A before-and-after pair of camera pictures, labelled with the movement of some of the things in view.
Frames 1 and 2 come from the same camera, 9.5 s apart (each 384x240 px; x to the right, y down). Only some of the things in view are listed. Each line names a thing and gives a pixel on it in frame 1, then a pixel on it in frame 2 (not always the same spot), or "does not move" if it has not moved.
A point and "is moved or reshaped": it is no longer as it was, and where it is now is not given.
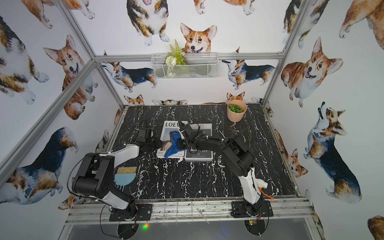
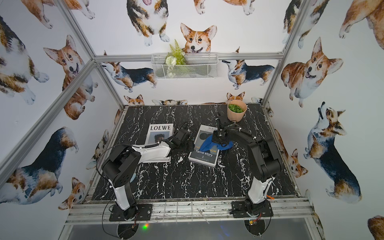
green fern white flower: x=175 y=57 does not move
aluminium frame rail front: x=176 y=211 does not move
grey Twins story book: x=201 y=155 is moved or reshaped
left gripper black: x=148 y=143 -> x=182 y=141
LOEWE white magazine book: x=167 y=138 is moved or reshaped
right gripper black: x=180 y=144 -> x=215 y=132
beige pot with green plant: x=236 y=110 does not move
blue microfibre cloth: x=174 y=148 is moved or reshaped
